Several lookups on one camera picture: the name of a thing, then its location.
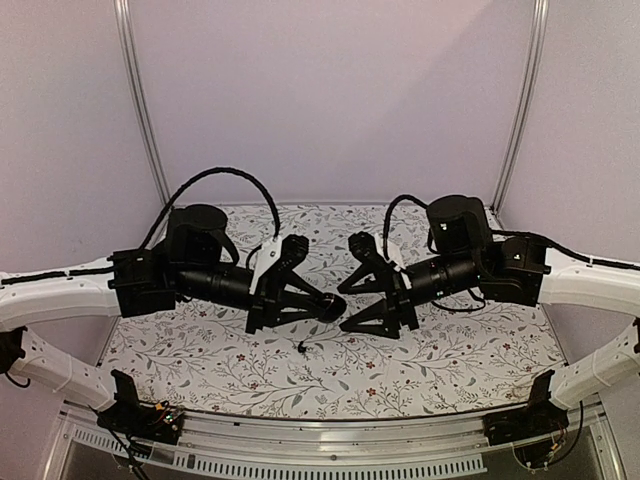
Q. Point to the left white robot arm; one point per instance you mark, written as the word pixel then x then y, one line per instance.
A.
pixel 196 259

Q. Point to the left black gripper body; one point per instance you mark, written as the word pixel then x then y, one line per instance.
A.
pixel 265 300

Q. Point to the aluminium frame post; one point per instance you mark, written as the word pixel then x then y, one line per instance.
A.
pixel 126 35
pixel 527 91

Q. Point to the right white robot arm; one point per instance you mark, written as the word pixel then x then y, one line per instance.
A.
pixel 505 266

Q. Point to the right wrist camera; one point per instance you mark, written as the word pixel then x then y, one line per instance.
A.
pixel 372 252

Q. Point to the right aluminium frame post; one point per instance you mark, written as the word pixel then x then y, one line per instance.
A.
pixel 527 91

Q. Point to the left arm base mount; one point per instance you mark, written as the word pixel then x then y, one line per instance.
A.
pixel 160 422

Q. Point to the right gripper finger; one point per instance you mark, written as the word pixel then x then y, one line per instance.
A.
pixel 369 277
pixel 372 320

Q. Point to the black earbud charging case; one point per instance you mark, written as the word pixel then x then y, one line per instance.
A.
pixel 332 307

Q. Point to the front aluminium rail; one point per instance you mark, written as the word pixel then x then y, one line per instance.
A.
pixel 220 446

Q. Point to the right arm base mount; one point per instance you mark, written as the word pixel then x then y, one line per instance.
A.
pixel 538 417

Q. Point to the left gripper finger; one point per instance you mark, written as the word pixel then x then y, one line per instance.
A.
pixel 298 310
pixel 289 278

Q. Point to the left aluminium frame post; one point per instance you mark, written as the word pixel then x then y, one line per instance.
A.
pixel 126 35

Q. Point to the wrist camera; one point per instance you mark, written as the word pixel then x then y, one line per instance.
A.
pixel 276 257
pixel 372 252

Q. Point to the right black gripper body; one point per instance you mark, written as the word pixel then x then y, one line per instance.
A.
pixel 399 303

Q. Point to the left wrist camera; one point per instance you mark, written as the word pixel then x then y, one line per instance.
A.
pixel 276 257

